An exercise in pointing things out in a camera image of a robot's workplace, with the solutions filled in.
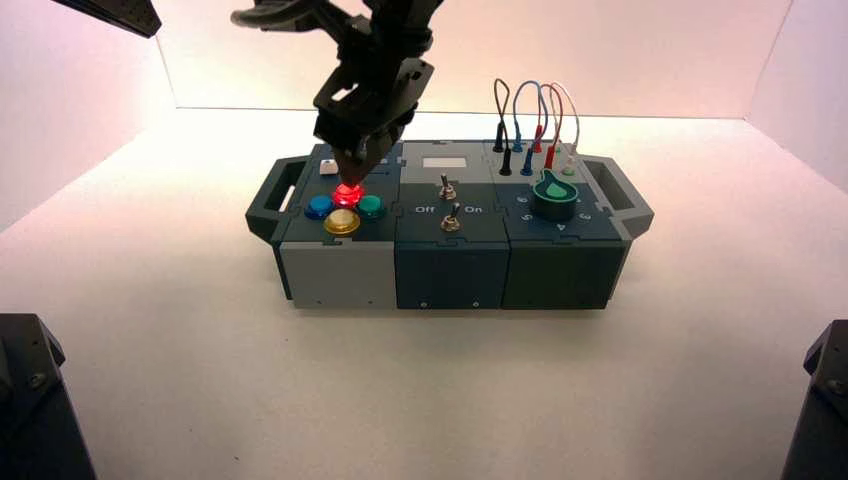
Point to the small metal toggle switch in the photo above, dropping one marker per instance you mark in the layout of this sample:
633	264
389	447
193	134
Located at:
447	189
452	220

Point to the green round push button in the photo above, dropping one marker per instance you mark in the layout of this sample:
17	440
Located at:
371	206

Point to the yellow round push button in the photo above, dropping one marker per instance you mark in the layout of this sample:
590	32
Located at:
342	223

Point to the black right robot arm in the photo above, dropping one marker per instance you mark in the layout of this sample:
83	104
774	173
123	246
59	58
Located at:
397	26

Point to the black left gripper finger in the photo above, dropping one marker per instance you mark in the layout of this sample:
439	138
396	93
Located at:
136	12
99	14

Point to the red round push button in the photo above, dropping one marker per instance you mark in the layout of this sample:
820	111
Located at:
349	196

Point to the green rotary selector knob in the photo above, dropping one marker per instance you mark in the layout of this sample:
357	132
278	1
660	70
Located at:
555	195

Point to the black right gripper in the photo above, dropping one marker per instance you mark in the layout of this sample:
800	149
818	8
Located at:
371	99

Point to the blue round push button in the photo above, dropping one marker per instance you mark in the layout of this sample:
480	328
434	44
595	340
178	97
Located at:
318	208

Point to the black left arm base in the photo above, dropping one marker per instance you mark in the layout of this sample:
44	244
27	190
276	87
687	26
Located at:
33	411

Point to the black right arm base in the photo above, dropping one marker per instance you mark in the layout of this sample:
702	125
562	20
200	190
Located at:
821	411

